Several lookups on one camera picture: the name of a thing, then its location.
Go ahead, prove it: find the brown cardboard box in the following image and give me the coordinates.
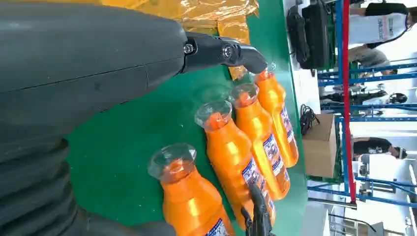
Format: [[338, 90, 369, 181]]
[[302, 113, 338, 179]]

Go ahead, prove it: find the white table with case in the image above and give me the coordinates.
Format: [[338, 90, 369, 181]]
[[282, 0, 323, 116]]

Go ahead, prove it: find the person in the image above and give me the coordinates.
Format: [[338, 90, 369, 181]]
[[348, 1, 417, 76], [353, 137, 409, 161], [321, 90, 409, 106]]

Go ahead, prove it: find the orange drink bottle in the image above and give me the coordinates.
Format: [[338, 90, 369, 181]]
[[194, 99, 277, 230], [253, 62, 299, 168], [230, 83, 291, 201], [147, 143, 236, 236]]

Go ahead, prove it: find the black cable bundle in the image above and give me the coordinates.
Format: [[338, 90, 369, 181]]
[[299, 104, 321, 136]]

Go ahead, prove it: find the red pole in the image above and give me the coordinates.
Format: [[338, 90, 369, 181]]
[[341, 0, 358, 205]]

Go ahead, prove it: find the black handheld controller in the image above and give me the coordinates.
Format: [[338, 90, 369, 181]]
[[286, 4, 311, 64]]

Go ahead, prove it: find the blue metal rack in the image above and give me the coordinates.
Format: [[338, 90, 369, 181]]
[[307, 0, 417, 209]]

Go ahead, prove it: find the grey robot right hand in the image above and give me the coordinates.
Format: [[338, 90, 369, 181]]
[[240, 184, 276, 236]]

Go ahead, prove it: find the yellow sheet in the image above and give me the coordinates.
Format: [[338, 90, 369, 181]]
[[99, 0, 260, 81]]

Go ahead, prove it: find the green table mat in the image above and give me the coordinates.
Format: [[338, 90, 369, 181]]
[[65, 0, 308, 236]]

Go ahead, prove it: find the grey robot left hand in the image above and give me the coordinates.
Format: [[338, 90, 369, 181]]
[[0, 1, 268, 236]]

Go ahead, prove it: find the black carrying case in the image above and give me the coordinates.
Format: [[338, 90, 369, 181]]
[[301, 0, 330, 70]]

